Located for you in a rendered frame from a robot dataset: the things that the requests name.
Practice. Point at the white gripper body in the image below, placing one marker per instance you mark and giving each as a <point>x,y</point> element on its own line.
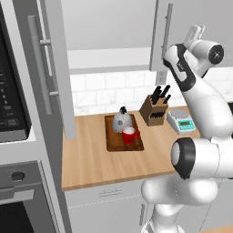
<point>194,34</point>

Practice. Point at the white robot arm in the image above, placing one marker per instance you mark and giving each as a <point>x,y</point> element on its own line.
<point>206,109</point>

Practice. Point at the grey upper cabinet door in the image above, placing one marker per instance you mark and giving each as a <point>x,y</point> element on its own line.
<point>62,60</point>
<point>179,18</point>

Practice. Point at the white upper cabinet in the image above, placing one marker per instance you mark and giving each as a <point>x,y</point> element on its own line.
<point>106,30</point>

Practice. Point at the red mug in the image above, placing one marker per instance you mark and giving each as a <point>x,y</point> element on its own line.
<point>129,137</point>

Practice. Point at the brown wooden tray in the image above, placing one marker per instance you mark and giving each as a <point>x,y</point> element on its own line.
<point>116,142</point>

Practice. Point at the white lower cabinet door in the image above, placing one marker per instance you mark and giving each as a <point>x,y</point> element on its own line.
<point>106,217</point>

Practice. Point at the white kitchen scale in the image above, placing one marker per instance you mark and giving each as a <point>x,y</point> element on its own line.
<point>180,119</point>

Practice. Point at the brown wooden knife block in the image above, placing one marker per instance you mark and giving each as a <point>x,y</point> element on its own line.
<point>150,110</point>

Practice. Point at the black microwave oven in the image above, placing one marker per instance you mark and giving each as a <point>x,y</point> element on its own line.
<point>12,75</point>

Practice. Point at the white drawer front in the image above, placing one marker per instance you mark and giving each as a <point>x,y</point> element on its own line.
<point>88,194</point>

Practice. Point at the black oven knob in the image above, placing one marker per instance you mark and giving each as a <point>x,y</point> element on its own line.
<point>18,176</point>

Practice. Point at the grey oven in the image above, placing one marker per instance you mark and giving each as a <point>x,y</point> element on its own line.
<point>27,212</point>

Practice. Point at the white wall outlet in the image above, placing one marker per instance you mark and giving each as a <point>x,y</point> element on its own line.
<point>161,78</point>

